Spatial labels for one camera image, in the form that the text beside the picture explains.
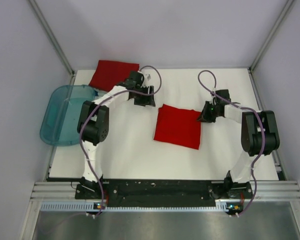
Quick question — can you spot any purple cable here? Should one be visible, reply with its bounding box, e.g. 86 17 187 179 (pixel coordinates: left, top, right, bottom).
78 65 163 218
197 69 269 217

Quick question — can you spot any aluminium corner post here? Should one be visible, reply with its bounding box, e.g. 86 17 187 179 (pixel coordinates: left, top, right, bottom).
248 0 297 74
27 0 75 76

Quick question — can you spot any grey slotted cable duct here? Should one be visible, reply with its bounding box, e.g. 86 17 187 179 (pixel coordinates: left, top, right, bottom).
40 201 239 213

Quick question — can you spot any dark red folded t-shirt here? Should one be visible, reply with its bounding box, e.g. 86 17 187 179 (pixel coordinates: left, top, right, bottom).
88 60 140 92

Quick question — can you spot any right aluminium corner post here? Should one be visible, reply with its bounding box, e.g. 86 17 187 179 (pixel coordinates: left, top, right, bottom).
248 0 297 74

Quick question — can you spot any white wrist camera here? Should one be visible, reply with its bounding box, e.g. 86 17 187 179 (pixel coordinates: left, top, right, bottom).
209 87 217 106
138 70 151 87

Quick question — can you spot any left aluminium corner post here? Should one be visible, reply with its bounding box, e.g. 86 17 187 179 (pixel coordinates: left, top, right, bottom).
27 0 75 76

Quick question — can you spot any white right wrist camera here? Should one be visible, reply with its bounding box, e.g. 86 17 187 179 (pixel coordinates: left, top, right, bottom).
209 87 217 106

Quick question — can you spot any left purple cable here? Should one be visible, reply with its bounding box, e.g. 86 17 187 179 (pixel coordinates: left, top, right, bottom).
78 65 163 218

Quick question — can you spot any white blue folded t-shirt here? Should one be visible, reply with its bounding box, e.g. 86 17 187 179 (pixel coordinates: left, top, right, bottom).
94 89 108 99

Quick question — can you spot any translucent blue plastic bin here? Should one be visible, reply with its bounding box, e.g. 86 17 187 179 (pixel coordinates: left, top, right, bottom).
39 85 98 147

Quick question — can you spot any bright red t-shirt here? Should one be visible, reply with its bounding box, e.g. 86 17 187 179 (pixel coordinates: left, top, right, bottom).
153 104 201 150

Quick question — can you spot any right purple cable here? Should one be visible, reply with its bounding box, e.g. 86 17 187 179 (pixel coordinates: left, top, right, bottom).
197 69 269 217

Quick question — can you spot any aluminium frame rail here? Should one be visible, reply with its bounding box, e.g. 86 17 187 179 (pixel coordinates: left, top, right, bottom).
30 181 300 202

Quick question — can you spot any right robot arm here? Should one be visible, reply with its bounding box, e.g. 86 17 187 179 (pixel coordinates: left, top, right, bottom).
197 89 280 199

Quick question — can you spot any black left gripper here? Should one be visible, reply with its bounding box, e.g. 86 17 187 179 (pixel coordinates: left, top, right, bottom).
134 85 155 107

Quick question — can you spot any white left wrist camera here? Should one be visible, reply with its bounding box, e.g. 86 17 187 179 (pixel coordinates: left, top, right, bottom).
138 70 151 87

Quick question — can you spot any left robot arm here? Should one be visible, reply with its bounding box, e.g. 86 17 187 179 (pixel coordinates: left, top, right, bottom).
77 71 158 199

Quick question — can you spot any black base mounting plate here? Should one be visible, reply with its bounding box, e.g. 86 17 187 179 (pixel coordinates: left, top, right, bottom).
75 177 253 208

